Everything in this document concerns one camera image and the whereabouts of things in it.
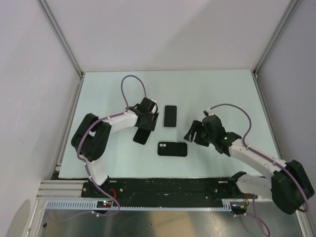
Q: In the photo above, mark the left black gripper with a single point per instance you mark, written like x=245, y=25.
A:
x=151, y=125

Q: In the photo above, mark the controller board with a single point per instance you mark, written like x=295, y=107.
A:
x=104, y=204
x=238, y=209

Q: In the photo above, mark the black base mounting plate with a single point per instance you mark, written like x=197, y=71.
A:
x=169, y=201

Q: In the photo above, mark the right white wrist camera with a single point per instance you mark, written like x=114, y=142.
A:
x=208, y=112

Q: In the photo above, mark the lilac silicone phone case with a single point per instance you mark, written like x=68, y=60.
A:
x=170, y=128

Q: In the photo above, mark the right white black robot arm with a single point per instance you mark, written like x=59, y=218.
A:
x=285, y=183

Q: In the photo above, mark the right aluminium frame post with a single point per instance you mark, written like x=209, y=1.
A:
x=276, y=35

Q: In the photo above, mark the black phone case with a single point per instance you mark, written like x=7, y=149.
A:
x=172, y=149

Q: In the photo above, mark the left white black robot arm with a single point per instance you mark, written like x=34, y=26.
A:
x=91, y=137

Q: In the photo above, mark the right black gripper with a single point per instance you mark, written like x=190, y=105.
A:
x=196, y=126

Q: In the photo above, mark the left aluminium frame post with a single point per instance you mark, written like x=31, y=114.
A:
x=43, y=4

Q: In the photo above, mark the grey slotted cable duct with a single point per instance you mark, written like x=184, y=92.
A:
x=92, y=205

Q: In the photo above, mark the aluminium frame post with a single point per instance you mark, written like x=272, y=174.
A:
x=43, y=4
x=276, y=35

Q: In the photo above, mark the left controller board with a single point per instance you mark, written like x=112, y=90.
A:
x=104, y=204

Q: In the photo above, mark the right controller board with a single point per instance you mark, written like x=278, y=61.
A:
x=238, y=209

